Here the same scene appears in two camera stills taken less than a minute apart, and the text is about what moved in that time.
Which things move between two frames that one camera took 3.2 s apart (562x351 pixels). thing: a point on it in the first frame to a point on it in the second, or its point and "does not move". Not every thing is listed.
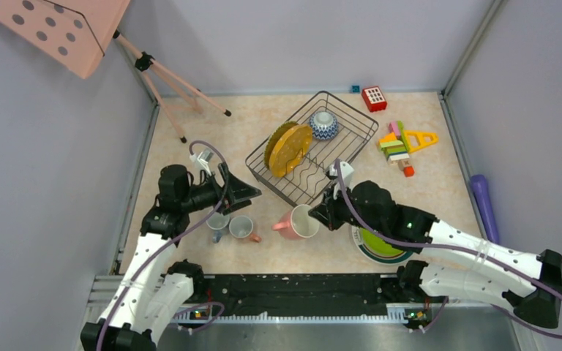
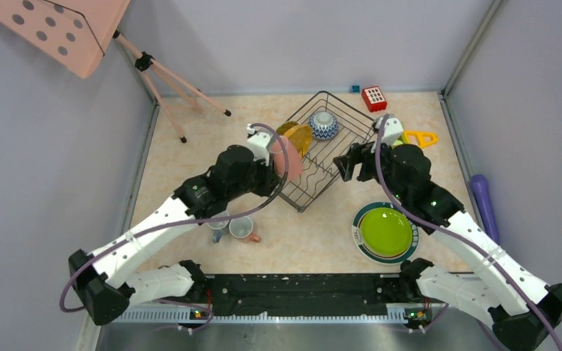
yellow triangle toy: x=418 y=140 does not move
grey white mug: x=217 y=221 does not move
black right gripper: x=328 y=216 to x=347 y=162
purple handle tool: x=481 y=192 does not move
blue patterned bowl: x=324 y=125 does not move
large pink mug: x=298 y=224 to x=296 y=167
